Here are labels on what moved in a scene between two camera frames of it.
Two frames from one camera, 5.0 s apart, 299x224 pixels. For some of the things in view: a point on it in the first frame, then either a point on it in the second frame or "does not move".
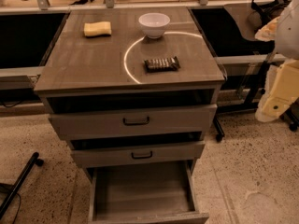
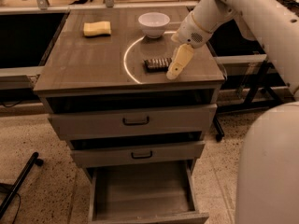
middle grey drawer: [147, 153] does not move
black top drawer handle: [136, 123] does not move
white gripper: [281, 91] → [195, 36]
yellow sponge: [95, 29] does not move
